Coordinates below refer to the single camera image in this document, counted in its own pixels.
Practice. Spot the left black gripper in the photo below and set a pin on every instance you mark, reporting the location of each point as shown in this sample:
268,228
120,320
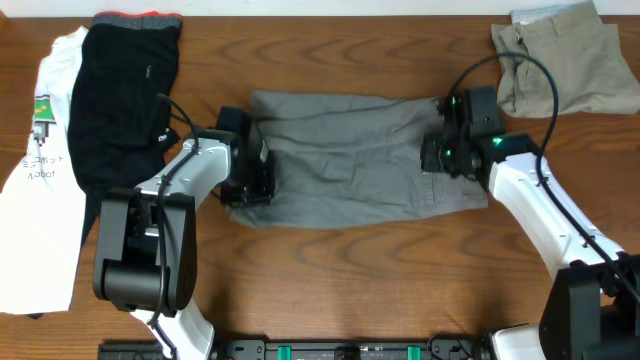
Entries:
266,193

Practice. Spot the grey shorts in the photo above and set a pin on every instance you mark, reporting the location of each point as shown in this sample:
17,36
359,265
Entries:
351,160

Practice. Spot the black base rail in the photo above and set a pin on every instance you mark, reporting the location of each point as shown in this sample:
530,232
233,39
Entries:
441,346

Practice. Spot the white printed t-shirt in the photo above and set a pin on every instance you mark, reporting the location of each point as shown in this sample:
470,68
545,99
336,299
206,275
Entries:
42,206

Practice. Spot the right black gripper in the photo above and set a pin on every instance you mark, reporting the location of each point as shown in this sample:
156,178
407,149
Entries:
431,161

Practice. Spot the light blue folded garment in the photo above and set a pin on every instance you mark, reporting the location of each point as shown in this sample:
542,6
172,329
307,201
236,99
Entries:
525,17

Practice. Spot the black shorts red waistband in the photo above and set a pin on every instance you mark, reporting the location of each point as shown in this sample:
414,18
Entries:
119,128

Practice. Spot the khaki folded shorts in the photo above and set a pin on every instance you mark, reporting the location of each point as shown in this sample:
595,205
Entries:
582,54

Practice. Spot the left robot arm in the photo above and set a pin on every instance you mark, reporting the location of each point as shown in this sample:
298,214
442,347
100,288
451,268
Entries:
146,254

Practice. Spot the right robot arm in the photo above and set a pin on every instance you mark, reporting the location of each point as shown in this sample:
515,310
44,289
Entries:
592,311

